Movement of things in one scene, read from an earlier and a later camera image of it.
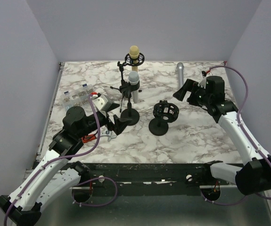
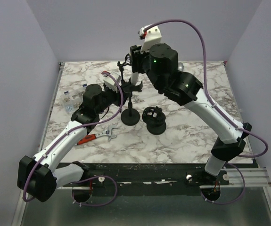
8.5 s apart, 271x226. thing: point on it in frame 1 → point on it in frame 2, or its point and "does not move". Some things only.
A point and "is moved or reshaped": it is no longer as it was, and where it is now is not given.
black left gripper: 119,124 → 117,95
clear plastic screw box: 79,97 does not move
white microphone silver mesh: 134,78 is moved or reshaped
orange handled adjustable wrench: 108,134 does not move
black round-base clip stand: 129,113 does not move
